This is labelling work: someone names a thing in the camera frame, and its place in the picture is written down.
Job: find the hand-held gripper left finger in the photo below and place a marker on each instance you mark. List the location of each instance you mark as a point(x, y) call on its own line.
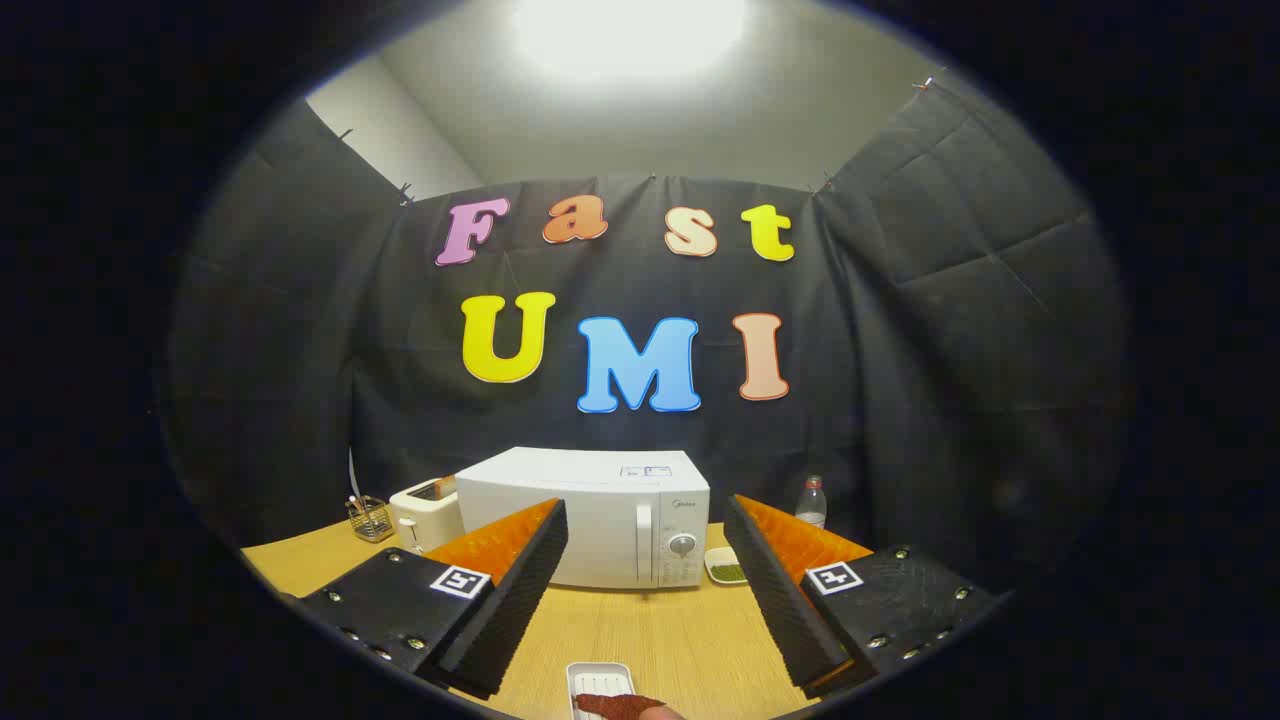
point(515, 600)

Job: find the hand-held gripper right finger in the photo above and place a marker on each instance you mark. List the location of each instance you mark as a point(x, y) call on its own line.
point(780, 600)

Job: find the white toaster oven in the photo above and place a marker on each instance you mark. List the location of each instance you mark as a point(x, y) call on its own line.
point(580, 520)

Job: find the red-brown meat slice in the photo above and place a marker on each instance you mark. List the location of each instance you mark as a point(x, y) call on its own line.
point(620, 706)

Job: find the white pop-up toaster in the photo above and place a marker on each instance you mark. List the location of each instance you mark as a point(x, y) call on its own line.
point(425, 515)

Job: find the white divided dish of beans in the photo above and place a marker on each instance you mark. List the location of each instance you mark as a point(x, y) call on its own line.
point(725, 570)

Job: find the clear plastic water bottle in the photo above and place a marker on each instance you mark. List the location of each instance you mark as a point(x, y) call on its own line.
point(811, 505)

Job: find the small white rectangular tray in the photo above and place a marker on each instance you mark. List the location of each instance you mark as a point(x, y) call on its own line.
point(600, 678)

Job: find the toast slice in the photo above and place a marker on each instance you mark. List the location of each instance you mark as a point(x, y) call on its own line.
point(446, 487)

